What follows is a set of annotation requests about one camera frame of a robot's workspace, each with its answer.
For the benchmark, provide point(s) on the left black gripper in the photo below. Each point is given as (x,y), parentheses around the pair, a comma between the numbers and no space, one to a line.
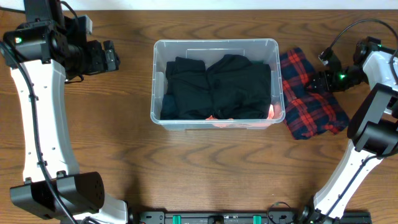
(106,56)

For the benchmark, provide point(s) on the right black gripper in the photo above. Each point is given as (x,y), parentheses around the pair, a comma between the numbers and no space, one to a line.
(328,85)

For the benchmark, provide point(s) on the red navy plaid cloth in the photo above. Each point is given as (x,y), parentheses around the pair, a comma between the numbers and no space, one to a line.
(307,113)

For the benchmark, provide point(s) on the pink cloth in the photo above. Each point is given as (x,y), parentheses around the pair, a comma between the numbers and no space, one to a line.
(273,110)

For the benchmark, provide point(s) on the dark navy cloth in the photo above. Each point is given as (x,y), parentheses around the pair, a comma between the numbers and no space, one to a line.
(169,109)

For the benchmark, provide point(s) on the black cloth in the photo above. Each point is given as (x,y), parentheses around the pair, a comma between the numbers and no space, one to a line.
(186,81)
(240,88)

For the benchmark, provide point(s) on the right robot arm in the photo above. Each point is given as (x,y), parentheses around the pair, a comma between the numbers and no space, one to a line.
(371,138)

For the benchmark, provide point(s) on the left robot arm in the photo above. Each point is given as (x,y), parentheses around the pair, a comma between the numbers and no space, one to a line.
(44,54)

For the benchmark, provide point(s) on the clear plastic storage container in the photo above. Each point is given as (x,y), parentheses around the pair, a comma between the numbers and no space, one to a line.
(211,51)

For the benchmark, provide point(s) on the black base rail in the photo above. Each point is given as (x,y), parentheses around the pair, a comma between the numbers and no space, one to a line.
(274,216)

